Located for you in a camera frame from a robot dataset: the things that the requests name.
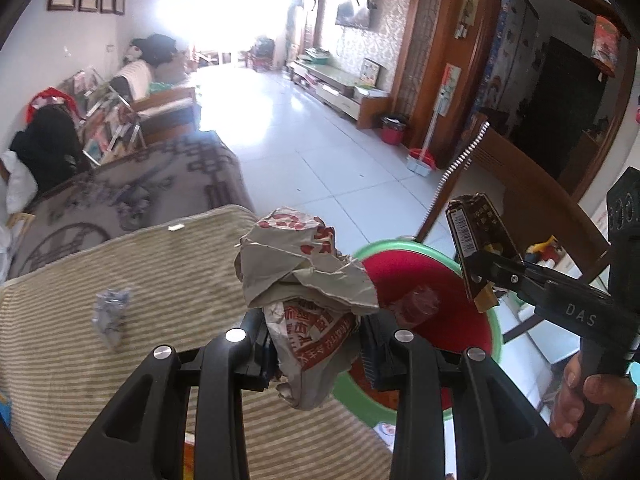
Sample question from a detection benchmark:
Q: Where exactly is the striped beige table cloth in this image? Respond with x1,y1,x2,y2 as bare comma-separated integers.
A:
1,205,392,479

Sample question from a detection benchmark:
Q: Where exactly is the right hand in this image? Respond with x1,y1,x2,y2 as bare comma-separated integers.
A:
550,353,639,457

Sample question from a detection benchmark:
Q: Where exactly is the silver foil wrapper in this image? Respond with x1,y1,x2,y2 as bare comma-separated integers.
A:
91,288,131,350

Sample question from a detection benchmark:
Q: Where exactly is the black clothes pile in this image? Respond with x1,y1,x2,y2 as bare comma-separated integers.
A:
10,104,87,195

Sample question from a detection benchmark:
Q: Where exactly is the red white paper bag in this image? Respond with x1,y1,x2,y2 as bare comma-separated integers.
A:
235,207,378,411

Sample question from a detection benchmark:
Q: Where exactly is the wall mounted television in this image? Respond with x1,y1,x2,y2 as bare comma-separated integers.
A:
335,0,371,30

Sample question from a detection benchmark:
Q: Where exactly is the brown wooden chair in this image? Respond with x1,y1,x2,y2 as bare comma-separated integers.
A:
413,113,610,283

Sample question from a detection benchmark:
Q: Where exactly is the magazine rack with books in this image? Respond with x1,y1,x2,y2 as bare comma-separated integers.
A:
58,67,145,167

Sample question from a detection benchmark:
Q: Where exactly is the grey patterned sofa cover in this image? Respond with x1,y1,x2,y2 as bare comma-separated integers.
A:
8,131,253,278

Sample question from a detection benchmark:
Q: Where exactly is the dark brown snack wrapper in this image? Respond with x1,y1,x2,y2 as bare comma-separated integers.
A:
446,193,524,313

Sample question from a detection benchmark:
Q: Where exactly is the wooden armchair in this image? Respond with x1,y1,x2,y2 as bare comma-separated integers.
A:
110,60,201,144

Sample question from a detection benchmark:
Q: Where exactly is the wooden tv cabinet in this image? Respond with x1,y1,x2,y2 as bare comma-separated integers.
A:
288,61,392,130

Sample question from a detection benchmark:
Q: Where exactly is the small red waste bin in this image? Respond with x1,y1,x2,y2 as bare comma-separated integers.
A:
381,115,407,145

